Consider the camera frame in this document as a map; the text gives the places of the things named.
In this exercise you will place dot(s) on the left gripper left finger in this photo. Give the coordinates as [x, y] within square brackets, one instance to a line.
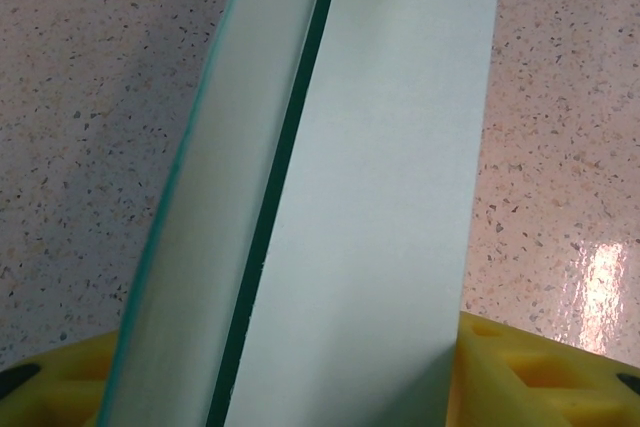
[50, 392]

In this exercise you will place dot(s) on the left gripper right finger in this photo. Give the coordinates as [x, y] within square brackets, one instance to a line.
[540, 387]

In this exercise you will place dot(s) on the light blue paper box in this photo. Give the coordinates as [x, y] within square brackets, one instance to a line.
[375, 147]

